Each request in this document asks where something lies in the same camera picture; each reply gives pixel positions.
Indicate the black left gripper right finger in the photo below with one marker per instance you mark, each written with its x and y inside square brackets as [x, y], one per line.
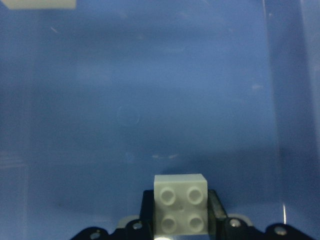
[216, 215]

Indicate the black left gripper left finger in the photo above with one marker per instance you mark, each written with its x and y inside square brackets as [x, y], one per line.
[146, 215]

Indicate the white block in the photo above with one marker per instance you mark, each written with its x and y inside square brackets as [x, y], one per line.
[39, 4]
[180, 205]

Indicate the blue plastic tray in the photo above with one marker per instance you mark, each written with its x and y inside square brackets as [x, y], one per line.
[98, 99]

